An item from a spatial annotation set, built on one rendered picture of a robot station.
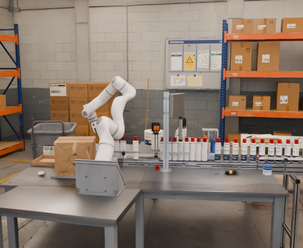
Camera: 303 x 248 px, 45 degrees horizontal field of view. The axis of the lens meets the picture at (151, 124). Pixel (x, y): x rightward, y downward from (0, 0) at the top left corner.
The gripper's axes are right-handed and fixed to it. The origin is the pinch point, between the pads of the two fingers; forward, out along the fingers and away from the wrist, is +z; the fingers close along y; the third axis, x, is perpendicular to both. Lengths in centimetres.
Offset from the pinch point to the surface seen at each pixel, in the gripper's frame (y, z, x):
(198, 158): -1, 45, -77
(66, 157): -46.1, 1.7, 16.7
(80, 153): -44.2, 2.5, 5.8
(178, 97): -11, -11, -78
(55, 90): 324, -72, 149
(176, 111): -13, -1, -73
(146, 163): -4.9, 34.7, -32.2
